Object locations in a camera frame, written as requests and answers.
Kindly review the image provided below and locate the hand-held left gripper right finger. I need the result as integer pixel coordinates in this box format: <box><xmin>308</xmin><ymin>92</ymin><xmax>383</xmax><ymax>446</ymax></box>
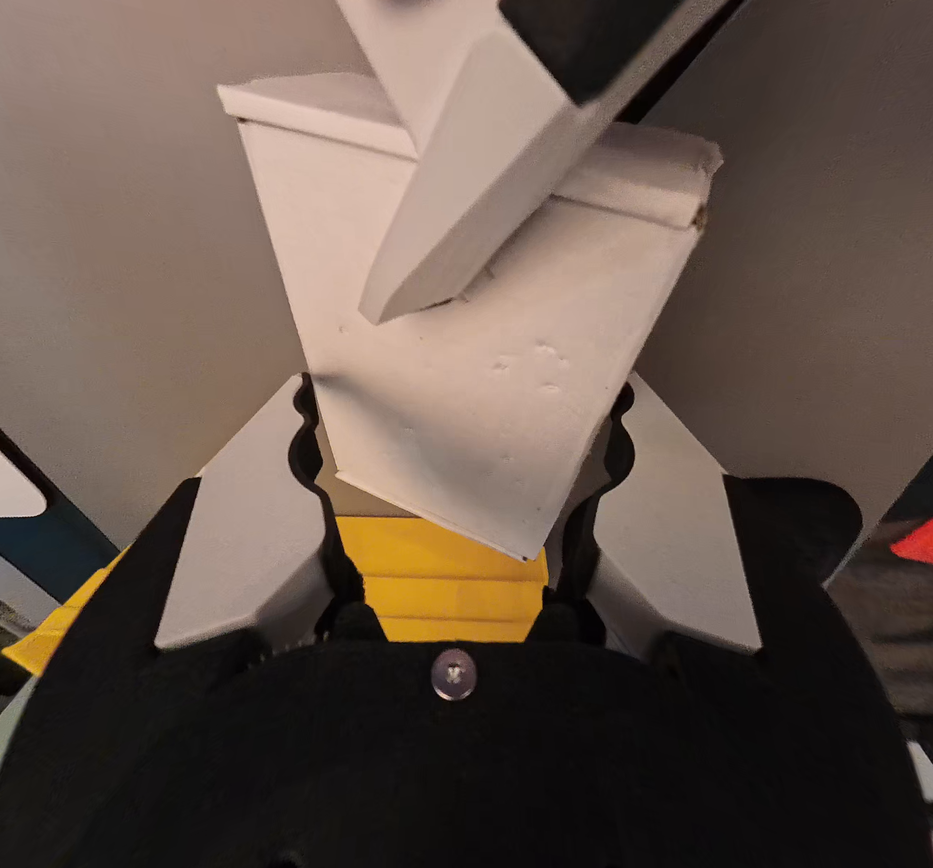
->
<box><xmin>557</xmin><ymin>373</ymin><xmax>764</xmax><ymax>659</ymax></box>

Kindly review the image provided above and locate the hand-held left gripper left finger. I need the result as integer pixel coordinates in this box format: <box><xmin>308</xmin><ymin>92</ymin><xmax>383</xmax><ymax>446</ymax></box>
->
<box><xmin>153</xmin><ymin>373</ymin><xmax>365</xmax><ymax>650</ymax></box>

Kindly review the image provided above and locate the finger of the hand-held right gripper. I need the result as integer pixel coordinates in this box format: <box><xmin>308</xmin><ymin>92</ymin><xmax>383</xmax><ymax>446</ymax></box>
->
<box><xmin>299</xmin><ymin>0</ymin><xmax>578</xmax><ymax>327</ymax></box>
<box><xmin>499</xmin><ymin>0</ymin><xmax>797</xmax><ymax>120</ymax></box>

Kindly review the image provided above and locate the white cardboard box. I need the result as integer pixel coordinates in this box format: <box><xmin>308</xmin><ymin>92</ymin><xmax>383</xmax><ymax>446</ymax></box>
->
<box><xmin>217</xmin><ymin>72</ymin><xmax>724</xmax><ymax>563</ymax></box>

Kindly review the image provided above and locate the black mesh wrist rest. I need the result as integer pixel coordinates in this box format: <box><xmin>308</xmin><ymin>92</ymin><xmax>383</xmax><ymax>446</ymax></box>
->
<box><xmin>725</xmin><ymin>475</ymin><xmax>864</xmax><ymax>588</ymax></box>

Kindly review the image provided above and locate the yellow plastic bin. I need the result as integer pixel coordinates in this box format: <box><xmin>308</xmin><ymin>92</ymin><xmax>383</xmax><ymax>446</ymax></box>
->
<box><xmin>0</xmin><ymin>514</ymin><xmax>549</xmax><ymax>674</ymax></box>

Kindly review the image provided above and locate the red object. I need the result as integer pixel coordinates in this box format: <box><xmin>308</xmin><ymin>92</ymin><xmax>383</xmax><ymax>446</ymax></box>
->
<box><xmin>889</xmin><ymin>518</ymin><xmax>933</xmax><ymax>564</ymax></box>

